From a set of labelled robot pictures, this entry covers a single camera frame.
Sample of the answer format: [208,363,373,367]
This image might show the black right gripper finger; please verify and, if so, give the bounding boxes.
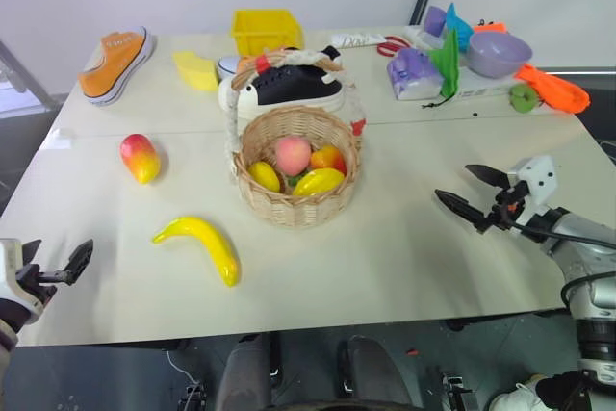
[464,163,511,190]
[433,189,489,235]

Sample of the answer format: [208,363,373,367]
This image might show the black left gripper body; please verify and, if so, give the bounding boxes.
[13,263,66,304]

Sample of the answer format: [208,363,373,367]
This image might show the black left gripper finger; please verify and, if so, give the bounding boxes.
[20,239,43,270]
[59,238,95,287]

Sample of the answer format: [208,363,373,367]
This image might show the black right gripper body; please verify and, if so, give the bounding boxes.
[484,178,531,235]

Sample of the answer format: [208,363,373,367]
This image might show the green apple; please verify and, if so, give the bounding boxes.
[509,83,538,114]

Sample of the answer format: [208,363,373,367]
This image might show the flat white box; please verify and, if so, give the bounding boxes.
[402,24,522,100]

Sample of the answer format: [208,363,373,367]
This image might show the orange cloth bag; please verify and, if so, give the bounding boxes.
[514,64,593,116]

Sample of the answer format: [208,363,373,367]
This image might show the large red yellow mango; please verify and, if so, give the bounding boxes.
[118,133,162,186]

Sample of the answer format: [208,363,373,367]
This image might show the purple plastic bowl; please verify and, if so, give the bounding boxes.
[466,30,535,80]

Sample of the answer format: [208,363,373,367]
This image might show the purple tissue pack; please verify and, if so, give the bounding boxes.
[386,46,447,102]

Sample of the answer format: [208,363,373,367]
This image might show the yellow banana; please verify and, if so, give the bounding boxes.
[151,216,242,289]

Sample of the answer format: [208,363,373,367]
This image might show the small red yellow mango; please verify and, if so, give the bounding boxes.
[309,144,348,177]

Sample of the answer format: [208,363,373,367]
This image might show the small orange plastic item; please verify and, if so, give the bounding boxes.
[473,19,509,35]

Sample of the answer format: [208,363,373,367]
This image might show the red scissors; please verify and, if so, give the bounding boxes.
[375,35,411,58]

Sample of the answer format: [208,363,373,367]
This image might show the purple block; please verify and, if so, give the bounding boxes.
[423,5,449,38]

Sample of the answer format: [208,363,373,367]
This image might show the grey metal rack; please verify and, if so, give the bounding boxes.
[0,37,64,119]

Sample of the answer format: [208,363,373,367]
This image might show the pink peach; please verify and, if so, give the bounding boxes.
[274,136,314,176]

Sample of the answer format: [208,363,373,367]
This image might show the dark rounded shape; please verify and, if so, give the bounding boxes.
[345,335,411,411]
[216,333,271,411]

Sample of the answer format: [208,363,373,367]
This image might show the white tube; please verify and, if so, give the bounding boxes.
[330,31,387,49]

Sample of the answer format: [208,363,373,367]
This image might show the white shoe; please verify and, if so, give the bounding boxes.
[487,373,551,411]

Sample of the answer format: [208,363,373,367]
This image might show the orange canvas sneaker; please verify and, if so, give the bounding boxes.
[77,26,157,107]

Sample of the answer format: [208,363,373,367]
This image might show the yellow lemon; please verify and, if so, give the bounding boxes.
[246,161,282,193]

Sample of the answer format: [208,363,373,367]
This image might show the black and white sneaker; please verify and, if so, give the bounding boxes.
[217,44,347,122]

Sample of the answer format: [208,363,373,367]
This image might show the yellow sponge block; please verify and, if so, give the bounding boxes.
[171,49,219,92]

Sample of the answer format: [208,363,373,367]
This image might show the yellow plastic bin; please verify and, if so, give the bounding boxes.
[230,8,305,58]

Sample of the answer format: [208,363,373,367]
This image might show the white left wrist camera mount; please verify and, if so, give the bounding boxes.
[0,237,50,325]

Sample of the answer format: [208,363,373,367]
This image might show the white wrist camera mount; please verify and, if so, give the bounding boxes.
[507,155,560,228]
[0,237,50,325]

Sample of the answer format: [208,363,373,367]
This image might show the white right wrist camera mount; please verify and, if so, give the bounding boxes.
[507,155,560,228]

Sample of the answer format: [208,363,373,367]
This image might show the green drawstring cloth bag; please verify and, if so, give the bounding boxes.
[420,27,462,110]

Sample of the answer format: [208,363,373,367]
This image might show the white floor cable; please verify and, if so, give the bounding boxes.
[165,349,204,384]

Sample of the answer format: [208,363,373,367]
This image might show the wicker basket with handle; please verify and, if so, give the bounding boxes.
[222,46,370,230]

